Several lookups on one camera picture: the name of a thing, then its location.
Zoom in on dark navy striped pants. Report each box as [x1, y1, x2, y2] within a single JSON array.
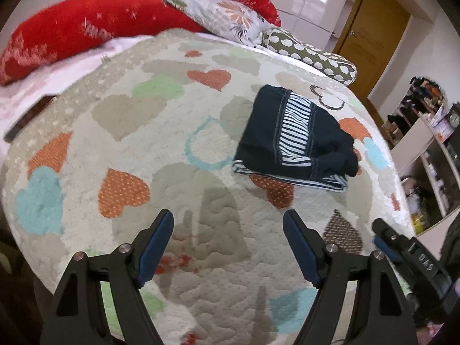
[[231, 85, 359, 192]]

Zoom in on cluttered white shelf unit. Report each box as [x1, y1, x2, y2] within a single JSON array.
[[382, 76, 459, 234]]

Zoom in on small black clock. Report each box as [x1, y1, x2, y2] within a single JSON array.
[[448, 109, 460, 130]]

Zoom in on heart patterned bed quilt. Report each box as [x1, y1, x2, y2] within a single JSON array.
[[1, 30, 414, 344]]

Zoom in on olive white dotted pillow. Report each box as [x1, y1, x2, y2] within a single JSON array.
[[261, 26, 358, 86]]

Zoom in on wooden door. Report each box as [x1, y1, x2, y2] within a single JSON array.
[[334, 0, 410, 101]]

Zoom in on long red pillow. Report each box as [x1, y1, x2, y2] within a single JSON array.
[[1, 0, 206, 86]]

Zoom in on grey floral pillow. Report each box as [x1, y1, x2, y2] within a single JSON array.
[[165, 0, 275, 47]]

